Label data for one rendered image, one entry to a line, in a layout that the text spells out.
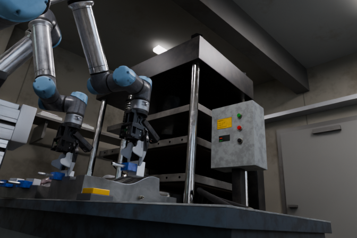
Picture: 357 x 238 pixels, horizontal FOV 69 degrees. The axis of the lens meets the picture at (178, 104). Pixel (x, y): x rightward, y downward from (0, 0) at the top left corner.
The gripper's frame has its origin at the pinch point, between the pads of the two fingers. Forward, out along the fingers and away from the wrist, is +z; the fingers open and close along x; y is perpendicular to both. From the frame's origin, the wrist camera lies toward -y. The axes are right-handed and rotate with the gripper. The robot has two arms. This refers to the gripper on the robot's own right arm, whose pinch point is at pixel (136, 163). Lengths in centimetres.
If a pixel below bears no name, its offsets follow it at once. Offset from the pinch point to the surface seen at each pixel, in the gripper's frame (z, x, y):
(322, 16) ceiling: -217, 36, -222
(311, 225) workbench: 17, 52, -26
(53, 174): 5.7, -27.7, 17.5
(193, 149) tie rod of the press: -23, -22, -61
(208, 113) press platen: -55, -28, -84
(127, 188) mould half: 8.3, -10.1, -5.7
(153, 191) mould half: 7.7, -10.1, -19.9
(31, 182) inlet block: 8.5, -43.6, 19.1
